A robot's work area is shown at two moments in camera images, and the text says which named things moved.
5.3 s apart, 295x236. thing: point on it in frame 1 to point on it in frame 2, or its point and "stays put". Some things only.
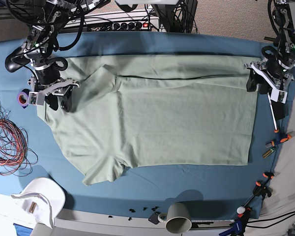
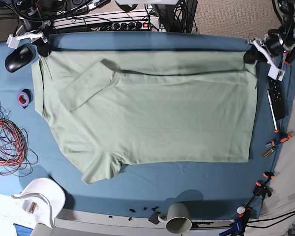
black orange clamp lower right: (260, 189) stays put
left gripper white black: (47, 82) to (36, 37)
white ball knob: (241, 210) stays put
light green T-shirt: (131, 111) stays put
